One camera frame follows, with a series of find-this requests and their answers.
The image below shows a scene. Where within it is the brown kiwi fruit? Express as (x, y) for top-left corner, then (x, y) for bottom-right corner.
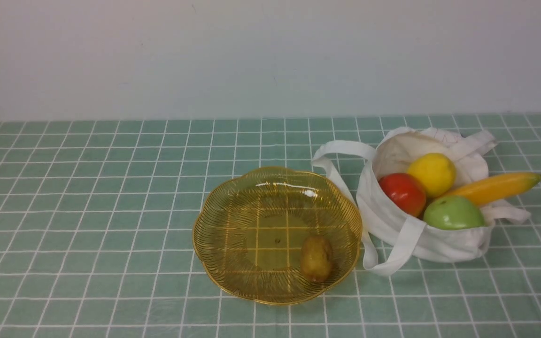
(300, 235), (333, 283)

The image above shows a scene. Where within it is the green apple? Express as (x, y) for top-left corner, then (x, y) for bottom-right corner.
(423, 195), (486, 230)

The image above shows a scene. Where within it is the white cloth tote bag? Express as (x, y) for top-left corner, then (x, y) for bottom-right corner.
(311, 127), (532, 276)

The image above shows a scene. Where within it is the amber transparent plastic fruit bowl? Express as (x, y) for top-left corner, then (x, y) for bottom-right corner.
(193, 167), (363, 306)

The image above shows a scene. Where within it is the yellow banana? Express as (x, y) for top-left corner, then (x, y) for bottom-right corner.
(441, 172), (541, 206)

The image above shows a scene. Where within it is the red apple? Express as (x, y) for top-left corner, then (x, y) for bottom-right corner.
(379, 173), (427, 218)

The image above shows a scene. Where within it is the yellow lemon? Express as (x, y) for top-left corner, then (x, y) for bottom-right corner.
(406, 153), (457, 199)

